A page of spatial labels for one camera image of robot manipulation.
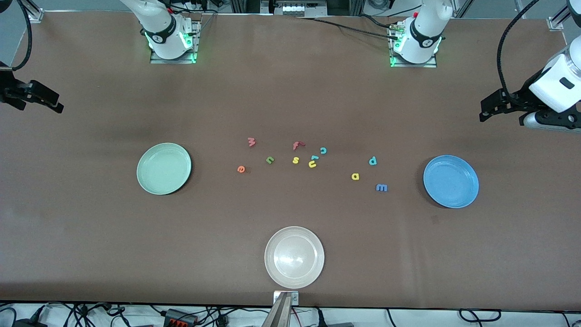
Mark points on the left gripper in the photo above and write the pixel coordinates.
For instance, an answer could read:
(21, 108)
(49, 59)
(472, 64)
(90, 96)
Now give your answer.
(523, 96)

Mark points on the teal foam letter p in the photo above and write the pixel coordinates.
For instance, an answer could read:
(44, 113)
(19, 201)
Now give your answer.
(372, 161)

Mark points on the blue foam letter m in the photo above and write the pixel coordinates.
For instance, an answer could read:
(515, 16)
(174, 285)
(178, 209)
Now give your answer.
(381, 187)

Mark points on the red foam letter w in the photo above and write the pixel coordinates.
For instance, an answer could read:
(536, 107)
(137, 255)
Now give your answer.
(251, 142)

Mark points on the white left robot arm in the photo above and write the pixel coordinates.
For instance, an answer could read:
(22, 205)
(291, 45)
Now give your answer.
(424, 32)

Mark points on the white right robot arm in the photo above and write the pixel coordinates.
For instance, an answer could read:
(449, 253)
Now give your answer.
(159, 27)

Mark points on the blue plate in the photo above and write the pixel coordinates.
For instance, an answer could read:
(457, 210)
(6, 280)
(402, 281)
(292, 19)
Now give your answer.
(451, 181)

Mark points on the green plate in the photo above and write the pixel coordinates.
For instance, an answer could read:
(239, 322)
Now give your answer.
(163, 169)

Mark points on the red foam letter f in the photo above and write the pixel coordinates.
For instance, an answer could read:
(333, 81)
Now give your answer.
(296, 146)

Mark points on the white device behind table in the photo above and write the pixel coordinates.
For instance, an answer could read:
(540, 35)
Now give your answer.
(302, 9)

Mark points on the beige plate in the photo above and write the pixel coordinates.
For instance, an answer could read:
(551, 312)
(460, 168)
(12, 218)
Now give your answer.
(294, 257)

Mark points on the black red power strip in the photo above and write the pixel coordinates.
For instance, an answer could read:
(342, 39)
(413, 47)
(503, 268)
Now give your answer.
(179, 316)

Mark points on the aluminium frame corner bracket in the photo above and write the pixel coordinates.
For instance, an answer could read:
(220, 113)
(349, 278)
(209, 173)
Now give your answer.
(554, 22)
(35, 16)

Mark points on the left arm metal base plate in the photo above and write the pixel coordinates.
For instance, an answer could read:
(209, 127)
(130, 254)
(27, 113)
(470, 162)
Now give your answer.
(426, 65)

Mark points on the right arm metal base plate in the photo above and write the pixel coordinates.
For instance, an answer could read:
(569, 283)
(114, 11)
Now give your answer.
(172, 61)

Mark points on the metal mount bracket plate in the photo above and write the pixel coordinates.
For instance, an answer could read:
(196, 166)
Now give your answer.
(295, 298)

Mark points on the aluminium camera mount bar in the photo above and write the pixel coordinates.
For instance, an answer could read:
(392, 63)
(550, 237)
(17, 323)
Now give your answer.
(279, 313)

